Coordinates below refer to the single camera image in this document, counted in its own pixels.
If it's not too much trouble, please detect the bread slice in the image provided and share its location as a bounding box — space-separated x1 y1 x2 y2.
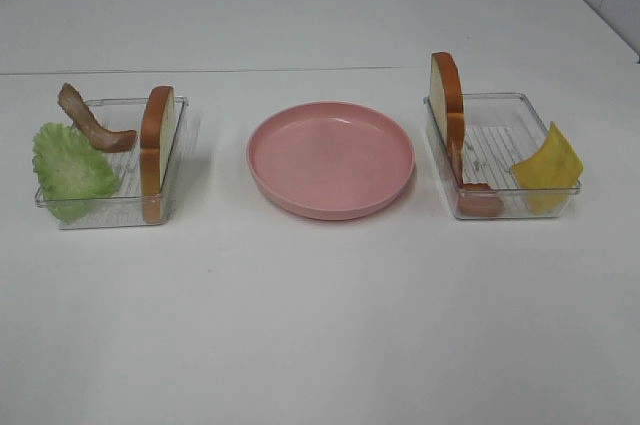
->
139 86 176 224
429 52 465 186

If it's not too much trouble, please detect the yellow cheese slice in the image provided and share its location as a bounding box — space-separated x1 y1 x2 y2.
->
511 122 584 215

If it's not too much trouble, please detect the green lettuce leaf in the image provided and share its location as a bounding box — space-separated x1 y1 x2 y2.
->
32 122 120 224

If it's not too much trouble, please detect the brown bacon strip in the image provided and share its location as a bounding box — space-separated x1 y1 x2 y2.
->
57 83 137 153

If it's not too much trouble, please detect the pink round plate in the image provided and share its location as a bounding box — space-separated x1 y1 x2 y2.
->
246 102 415 220

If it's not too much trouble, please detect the right clear plastic tray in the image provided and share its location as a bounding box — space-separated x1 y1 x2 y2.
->
424 93 581 220

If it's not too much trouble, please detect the clear plastic tray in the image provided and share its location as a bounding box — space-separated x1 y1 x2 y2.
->
34 96 195 230
424 93 581 220

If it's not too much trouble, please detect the left clear plastic tray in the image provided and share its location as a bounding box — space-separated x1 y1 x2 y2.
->
34 96 195 230

